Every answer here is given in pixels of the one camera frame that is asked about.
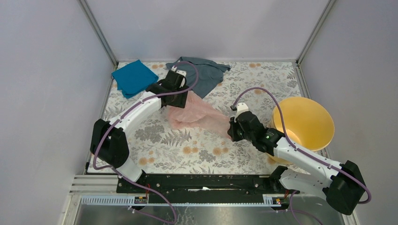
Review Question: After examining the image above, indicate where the pink plastic trash bag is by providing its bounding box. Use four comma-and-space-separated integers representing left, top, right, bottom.
167, 91, 230, 139

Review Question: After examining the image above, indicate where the yellow plastic trash bin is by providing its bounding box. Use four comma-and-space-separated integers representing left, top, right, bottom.
279, 97, 335, 152

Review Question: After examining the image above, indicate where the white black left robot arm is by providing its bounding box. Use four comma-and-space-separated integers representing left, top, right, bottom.
90, 70, 190, 193

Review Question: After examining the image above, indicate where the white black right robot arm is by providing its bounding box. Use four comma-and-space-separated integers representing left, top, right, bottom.
227, 111, 367, 215

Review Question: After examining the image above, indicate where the blue folded cloth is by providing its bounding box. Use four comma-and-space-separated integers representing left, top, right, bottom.
112, 60, 159, 99

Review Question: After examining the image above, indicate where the grey-green crumpled cloth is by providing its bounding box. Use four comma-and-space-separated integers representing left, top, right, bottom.
166, 56, 231, 98

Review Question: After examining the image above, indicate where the floral patterned table cloth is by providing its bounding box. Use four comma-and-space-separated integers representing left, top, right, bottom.
87, 60, 324, 175

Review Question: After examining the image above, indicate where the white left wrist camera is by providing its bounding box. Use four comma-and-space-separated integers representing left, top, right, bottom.
171, 65, 187, 77

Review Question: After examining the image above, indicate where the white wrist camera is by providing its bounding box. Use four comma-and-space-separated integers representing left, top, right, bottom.
171, 65, 187, 77
230, 103, 250, 121

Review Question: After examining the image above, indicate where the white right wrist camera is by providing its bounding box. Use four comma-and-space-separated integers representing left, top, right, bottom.
230, 103, 250, 121

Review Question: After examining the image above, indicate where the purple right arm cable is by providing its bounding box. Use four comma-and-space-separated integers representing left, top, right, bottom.
229, 87, 372, 205

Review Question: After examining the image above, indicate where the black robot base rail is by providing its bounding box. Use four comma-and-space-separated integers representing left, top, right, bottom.
116, 173, 301, 205

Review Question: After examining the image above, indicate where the aluminium frame post left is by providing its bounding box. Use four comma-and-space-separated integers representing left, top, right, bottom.
77, 0, 118, 67

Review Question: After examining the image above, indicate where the aluminium frame post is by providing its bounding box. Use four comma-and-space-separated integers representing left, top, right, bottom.
296, 0, 337, 65
77, 0, 118, 67

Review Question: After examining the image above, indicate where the aluminium frame post right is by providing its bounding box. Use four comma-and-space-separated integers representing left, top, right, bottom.
296, 0, 337, 65

